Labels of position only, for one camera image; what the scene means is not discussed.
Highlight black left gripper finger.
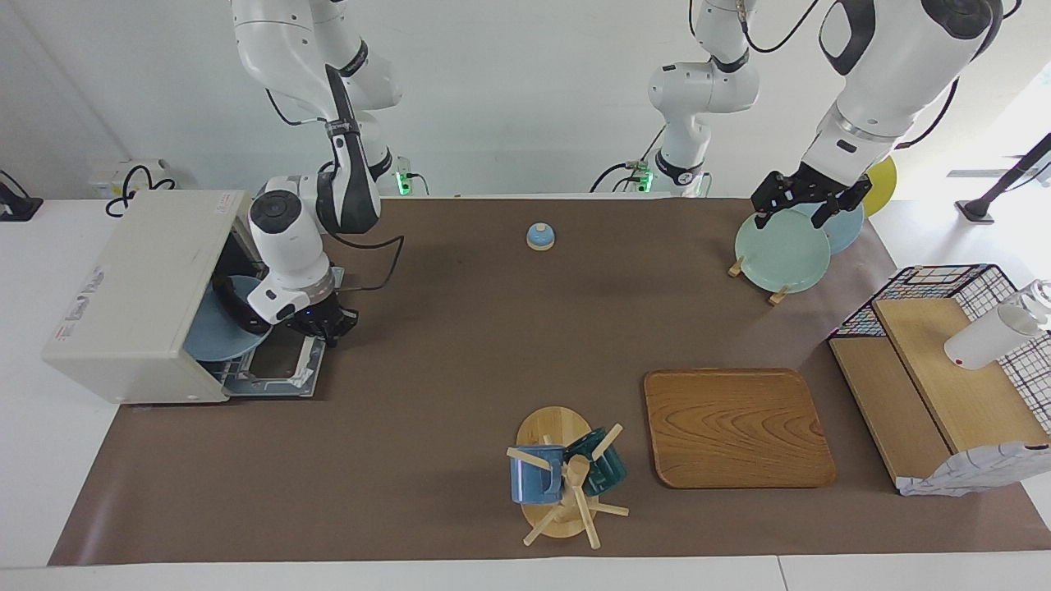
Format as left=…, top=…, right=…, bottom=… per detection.
left=813, top=179, right=873, bottom=231
left=750, top=172, right=794, bottom=231

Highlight glass oven door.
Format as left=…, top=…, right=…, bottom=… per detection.
left=215, top=331, right=328, bottom=401

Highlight light blue plate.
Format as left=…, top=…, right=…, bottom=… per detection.
left=184, top=275, right=277, bottom=364

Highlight white toaster oven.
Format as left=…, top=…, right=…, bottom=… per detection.
left=41, top=190, right=272, bottom=405

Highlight sky blue plate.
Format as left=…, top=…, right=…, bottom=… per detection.
left=809, top=201, right=865, bottom=255

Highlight yellow plate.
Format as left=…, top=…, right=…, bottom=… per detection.
left=862, top=156, right=898, bottom=218

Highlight mint green plate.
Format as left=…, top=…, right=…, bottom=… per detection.
left=734, top=208, right=832, bottom=294

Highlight brown table mat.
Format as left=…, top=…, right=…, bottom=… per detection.
left=48, top=197, right=1051, bottom=567

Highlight wooden plate rack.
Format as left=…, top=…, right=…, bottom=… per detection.
left=727, top=256, right=789, bottom=306

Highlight black stand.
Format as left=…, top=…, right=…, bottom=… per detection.
left=955, top=131, right=1051, bottom=224

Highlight white cup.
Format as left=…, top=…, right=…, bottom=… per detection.
left=943, top=279, right=1051, bottom=371

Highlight wooden two-step shelf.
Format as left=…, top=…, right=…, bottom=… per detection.
left=828, top=297, right=1051, bottom=493

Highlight wooden mug tree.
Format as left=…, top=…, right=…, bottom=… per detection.
left=506, top=405, right=631, bottom=550

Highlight wooden serving tray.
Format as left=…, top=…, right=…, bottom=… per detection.
left=643, top=368, right=838, bottom=490

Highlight blue mug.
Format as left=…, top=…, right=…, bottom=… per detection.
left=509, top=445, right=567, bottom=505

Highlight white power strip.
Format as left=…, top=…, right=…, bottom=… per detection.
left=89, top=158, right=177, bottom=200

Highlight white checked cloth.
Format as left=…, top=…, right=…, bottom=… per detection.
left=897, top=442, right=1051, bottom=497

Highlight dark teal mug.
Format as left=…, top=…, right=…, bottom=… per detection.
left=565, top=427, right=629, bottom=497

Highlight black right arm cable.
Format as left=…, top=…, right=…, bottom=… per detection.
left=265, top=85, right=406, bottom=293

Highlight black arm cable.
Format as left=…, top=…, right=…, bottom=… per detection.
left=739, top=0, right=1023, bottom=151
left=265, top=85, right=406, bottom=293

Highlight black wire basket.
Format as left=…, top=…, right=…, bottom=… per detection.
left=828, top=263, right=1051, bottom=436

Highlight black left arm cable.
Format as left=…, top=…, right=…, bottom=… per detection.
left=739, top=0, right=1023, bottom=151

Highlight black left base cable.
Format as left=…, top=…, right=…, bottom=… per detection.
left=591, top=123, right=668, bottom=195

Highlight black coiled cable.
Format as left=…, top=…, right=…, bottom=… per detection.
left=104, top=164, right=177, bottom=218

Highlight black clamp mount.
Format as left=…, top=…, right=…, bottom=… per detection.
left=0, top=170, right=44, bottom=222

